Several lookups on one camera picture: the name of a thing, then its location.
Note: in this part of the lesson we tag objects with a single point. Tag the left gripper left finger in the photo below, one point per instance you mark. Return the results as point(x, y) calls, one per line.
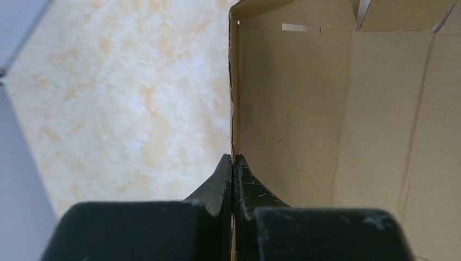
point(196, 228)

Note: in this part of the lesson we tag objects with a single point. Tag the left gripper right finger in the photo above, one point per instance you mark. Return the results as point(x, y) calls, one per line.
point(269, 229)

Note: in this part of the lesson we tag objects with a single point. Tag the brown cardboard box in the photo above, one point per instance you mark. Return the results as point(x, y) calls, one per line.
point(354, 104)

